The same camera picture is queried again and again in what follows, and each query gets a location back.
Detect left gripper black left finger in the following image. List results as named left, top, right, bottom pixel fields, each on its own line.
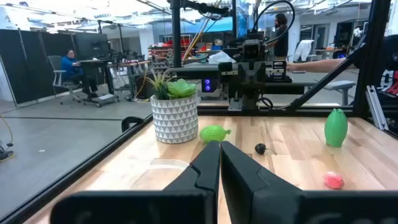
left=50, top=141, right=221, bottom=224

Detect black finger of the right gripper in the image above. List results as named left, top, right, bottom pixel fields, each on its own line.
left=252, top=63, right=267, bottom=94
left=238, top=63, right=253, bottom=94

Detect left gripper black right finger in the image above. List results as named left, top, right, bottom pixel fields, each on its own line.
left=221, top=141, right=398, bottom=224

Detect dark toy cherry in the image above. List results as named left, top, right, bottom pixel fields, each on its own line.
left=254, top=142, right=277, bottom=156

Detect lime green bumpy toy fruit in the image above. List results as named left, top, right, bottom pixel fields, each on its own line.
left=199, top=124, right=232, bottom=144

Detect pink toy raspberry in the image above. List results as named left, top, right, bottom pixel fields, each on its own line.
left=323, top=171, right=345, bottom=190

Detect clear plastic tupperware container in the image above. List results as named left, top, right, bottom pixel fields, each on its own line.
left=129, top=157, right=190, bottom=191

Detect white plastic bag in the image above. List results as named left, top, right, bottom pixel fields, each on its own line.
left=208, top=50, right=237, bottom=65

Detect person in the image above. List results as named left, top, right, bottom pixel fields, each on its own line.
left=60, top=49, right=100, bottom=98
left=285, top=34, right=398, bottom=97
left=266, top=12, right=290, bottom=60

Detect white garment on chair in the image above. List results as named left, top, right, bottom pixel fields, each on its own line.
left=293, top=39, right=315, bottom=62

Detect computer with blue lights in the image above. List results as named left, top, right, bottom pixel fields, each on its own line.
left=200, top=77, right=223, bottom=94

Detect yellow poles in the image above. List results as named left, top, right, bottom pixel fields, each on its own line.
left=182, top=12, right=215, bottom=63

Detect grey bench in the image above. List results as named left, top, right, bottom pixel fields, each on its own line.
left=306, top=80, right=357, bottom=106

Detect shelf with red bins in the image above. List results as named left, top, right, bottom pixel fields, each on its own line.
left=148, top=39, right=193, bottom=68

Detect green ridged toy vegetable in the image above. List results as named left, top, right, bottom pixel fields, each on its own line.
left=324, top=108, right=349, bottom=148

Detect white triangle-pattern potted plant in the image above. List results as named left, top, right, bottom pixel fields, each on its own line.
left=143, top=70, right=200, bottom=144

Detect wooden top work table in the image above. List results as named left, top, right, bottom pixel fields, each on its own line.
left=107, top=60, right=152, bottom=100

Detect black standing desk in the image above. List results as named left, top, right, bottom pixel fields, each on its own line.
left=76, top=58, right=121, bottom=108

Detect black computer monitor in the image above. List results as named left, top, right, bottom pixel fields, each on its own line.
left=73, top=32, right=110, bottom=60

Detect grey office chair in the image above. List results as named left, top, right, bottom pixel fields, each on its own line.
left=47, top=55, right=82, bottom=105

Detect black partition panels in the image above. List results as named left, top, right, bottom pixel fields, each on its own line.
left=0, top=29, right=75, bottom=105

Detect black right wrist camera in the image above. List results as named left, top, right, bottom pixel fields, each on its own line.
left=242, top=39, right=266, bottom=62

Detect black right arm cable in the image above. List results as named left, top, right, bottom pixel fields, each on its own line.
left=251, top=0, right=296, bottom=45

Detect black clamp handle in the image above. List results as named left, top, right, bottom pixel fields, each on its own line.
left=121, top=116, right=146, bottom=133

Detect silver metal bracket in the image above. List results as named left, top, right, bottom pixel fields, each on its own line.
left=365, top=85, right=389, bottom=131

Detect floor cables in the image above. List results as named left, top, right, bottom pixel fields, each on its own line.
left=0, top=114, right=16, bottom=162

